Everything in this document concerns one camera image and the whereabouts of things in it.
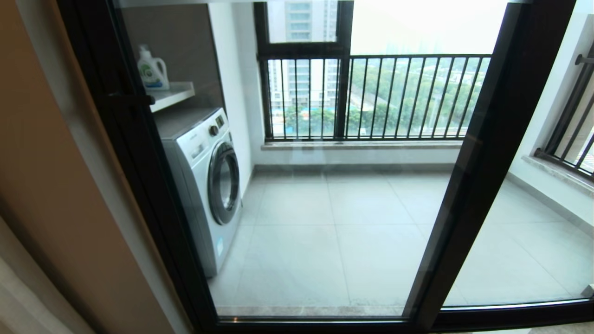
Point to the black framed fixed glass panel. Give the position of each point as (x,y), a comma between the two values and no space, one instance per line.
(533,315)

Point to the grey stone window sill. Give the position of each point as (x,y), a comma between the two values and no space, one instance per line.
(362,144)
(557,174)

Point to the black window frame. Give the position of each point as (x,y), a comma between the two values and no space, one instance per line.
(301,48)

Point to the white front-load washing machine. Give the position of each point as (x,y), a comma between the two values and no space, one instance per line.
(202,195)

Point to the white laundry detergent bottle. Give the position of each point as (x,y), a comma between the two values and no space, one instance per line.
(153,74)

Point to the white wall shelf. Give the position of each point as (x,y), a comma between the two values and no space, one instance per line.
(171,95)

